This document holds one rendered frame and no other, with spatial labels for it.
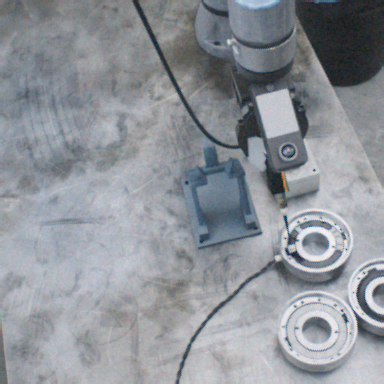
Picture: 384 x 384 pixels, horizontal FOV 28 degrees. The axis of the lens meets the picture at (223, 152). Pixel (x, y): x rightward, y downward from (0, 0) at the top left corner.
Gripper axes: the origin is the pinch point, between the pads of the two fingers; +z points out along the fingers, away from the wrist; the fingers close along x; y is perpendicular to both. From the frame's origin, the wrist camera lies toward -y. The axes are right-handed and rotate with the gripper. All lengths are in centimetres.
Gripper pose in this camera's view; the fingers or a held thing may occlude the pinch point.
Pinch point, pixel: (274, 165)
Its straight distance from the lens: 108.3
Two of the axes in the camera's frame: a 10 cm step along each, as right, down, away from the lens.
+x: -9.7, 2.3, -0.7
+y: -2.2, -7.6, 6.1
